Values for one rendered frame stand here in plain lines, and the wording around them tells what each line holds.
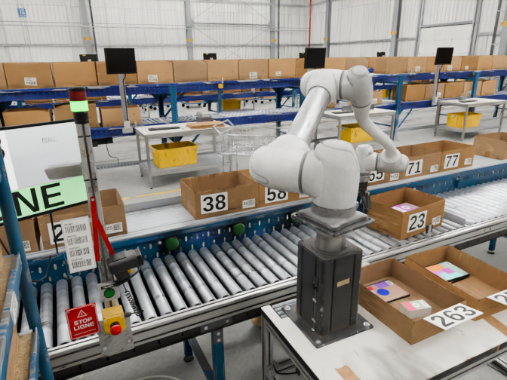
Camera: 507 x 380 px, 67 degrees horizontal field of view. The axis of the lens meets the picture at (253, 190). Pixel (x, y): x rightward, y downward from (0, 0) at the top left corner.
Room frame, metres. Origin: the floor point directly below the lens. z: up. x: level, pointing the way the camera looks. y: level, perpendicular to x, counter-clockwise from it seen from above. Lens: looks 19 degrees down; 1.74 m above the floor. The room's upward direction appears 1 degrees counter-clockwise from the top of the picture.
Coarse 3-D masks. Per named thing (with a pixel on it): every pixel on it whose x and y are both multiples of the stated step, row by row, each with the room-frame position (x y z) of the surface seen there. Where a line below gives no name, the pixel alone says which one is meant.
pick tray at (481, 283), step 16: (416, 256) 1.63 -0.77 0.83; (432, 256) 1.68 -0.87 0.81; (448, 256) 1.70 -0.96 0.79; (464, 256) 1.63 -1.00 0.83; (432, 272) 1.46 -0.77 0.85; (480, 272) 1.55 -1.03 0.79; (496, 272) 1.48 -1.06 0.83; (448, 288) 1.38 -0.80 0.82; (464, 288) 1.47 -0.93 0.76; (480, 288) 1.47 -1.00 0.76; (496, 288) 1.47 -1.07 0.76; (480, 304) 1.26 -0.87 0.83; (496, 304) 1.30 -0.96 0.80
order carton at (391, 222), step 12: (384, 192) 2.31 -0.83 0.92; (396, 192) 2.38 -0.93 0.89; (408, 192) 2.39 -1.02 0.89; (420, 192) 2.32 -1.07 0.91; (372, 204) 2.16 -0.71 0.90; (384, 204) 2.32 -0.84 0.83; (396, 204) 2.38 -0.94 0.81; (420, 204) 2.31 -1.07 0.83; (432, 204) 2.11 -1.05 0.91; (444, 204) 2.17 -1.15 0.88; (372, 216) 2.15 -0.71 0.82; (384, 216) 2.08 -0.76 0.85; (396, 216) 2.01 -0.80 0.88; (408, 216) 2.00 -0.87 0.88; (432, 216) 2.12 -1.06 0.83; (384, 228) 2.07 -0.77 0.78; (396, 228) 2.00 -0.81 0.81; (420, 228) 2.06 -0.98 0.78
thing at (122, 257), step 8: (112, 256) 1.21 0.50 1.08; (120, 256) 1.20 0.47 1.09; (128, 256) 1.20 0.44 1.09; (136, 256) 1.21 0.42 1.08; (112, 264) 1.17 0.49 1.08; (120, 264) 1.18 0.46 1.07; (128, 264) 1.19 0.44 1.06; (136, 264) 1.20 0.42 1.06; (112, 272) 1.17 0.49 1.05; (120, 272) 1.18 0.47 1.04; (128, 272) 1.22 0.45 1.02; (120, 280) 1.19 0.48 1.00
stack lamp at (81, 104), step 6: (84, 90) 1.23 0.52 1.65; (72, 96) 1.21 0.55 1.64; (78, 96) 1.21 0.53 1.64; (84, 96) 1.23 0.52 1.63; (72, 102) 1.21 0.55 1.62; (78, 102) 1.21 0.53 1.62; (84, 102) 1.23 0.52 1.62; (72, 108) 1.21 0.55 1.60; (78, 108) 1.21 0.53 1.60; (84, 108) 1.22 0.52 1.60
